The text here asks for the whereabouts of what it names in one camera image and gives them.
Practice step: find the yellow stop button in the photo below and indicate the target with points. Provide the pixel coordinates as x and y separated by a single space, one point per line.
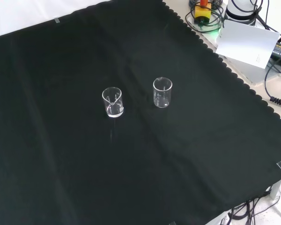
202 12

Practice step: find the black bench cloth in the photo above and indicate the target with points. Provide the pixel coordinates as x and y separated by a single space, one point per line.
61 140

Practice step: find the white bench bracket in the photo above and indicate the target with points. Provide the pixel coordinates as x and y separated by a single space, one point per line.
279 187

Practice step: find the clear glass beaker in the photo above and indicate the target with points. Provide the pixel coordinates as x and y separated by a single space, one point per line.
162 93
112 103

